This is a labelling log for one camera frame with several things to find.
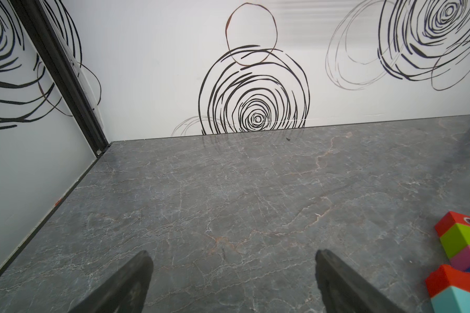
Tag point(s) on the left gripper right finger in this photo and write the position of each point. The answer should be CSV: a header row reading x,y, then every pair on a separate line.
x,y
344,290

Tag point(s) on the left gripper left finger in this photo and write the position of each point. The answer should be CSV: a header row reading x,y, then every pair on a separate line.
x,y
124,291

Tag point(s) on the red long lego brick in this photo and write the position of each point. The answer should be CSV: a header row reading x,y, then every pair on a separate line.
x,y
444,277

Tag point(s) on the teal lego brick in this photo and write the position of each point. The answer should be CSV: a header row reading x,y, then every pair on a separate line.
x,y
451,300

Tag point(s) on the pink square lego brick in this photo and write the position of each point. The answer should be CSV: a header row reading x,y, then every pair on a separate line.
x,y
461,261

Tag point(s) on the long green lego brick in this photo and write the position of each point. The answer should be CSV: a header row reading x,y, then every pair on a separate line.
x,y
455,240

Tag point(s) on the small red lego brick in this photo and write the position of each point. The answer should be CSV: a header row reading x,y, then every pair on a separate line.
x,y
449,220

